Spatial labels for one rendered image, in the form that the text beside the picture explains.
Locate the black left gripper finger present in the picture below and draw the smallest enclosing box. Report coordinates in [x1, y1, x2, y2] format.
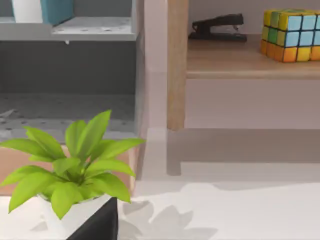
[66, 196, 119, 240]

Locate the green plant in white pot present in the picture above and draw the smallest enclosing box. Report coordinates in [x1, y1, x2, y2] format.
[0, 109, 147, 240]

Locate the grey pierced drawer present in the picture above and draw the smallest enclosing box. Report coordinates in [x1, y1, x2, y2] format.
[0, 93, 146, 148]

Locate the grey pierced shelf tray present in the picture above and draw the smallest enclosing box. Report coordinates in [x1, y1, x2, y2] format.
[0, 16, 139, 42]

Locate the wooden open shelf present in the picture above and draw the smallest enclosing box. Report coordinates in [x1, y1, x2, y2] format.
[166, 0, 320, 131]

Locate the blue book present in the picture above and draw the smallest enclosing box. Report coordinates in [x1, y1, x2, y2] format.
[40, 0, 81, 27]

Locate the black stapler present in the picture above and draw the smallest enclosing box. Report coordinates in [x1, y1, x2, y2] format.
[188, 13, 248, 43]

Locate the white cup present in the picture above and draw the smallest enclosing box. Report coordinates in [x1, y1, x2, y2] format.
[11, 0, 44, 24]

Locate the colourful puzzle cube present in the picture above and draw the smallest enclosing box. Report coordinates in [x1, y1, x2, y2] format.
[259, 8, 320, 64]

